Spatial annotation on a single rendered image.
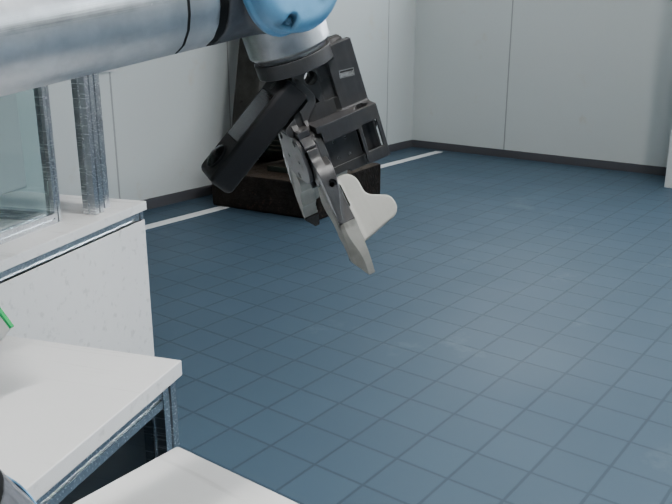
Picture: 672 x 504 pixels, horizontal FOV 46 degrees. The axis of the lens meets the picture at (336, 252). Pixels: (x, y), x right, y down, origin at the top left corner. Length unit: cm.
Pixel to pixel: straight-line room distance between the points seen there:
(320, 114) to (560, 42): 767
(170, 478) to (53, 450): 20
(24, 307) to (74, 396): 92
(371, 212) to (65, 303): 178
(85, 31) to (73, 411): 95
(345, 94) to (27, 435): 78
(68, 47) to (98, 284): 212
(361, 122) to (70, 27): 34
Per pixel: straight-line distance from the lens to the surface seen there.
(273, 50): 69
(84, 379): 144
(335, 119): 71
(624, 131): 819
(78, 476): 128
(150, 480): 114
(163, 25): 48
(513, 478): 276
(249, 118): 72
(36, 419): 133
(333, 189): 70
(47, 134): 247
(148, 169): 633
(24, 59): 44
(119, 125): 613
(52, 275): 236
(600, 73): 823
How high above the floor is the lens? 146
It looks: 17 degrees down
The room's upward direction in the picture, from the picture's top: straight up
